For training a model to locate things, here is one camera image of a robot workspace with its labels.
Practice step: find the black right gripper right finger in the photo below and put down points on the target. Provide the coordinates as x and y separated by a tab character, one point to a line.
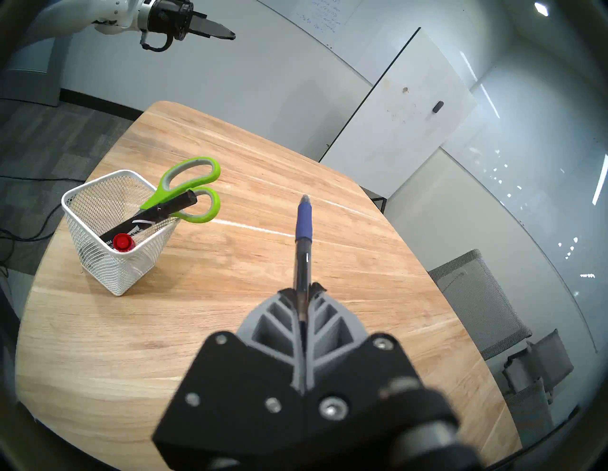
370	403

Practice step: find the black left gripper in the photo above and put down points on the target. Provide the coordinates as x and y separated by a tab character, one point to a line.
166	16

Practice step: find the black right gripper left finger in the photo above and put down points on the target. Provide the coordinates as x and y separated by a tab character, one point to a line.
237	403

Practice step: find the black permanent marker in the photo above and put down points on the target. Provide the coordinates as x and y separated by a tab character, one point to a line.
161	211

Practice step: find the blue ballpoint pen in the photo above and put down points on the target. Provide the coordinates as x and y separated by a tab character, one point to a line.
304	223

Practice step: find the red capped white marker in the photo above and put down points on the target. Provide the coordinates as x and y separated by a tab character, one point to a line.
123	242

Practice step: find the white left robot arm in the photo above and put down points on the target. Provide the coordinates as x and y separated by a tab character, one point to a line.
61	19

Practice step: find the grey mesh office chair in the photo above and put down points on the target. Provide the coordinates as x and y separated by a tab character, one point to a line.
479	304
529	408

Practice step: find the grey office chair with armrests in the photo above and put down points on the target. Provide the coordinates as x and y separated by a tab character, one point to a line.
546	361

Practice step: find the mobile whiteboard on stand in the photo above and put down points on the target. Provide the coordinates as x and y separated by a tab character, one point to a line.
403	128

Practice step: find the small black whiteboard magnet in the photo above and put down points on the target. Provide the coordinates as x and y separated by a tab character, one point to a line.
438	107

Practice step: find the square recessed ceiling light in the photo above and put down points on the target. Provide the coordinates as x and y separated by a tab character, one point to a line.
541	9

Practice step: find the wall whiteboard with writing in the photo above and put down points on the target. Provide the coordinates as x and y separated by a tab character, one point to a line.
323	19

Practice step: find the wide glass wall whiteboard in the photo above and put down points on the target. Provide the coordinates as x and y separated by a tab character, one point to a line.
546	190

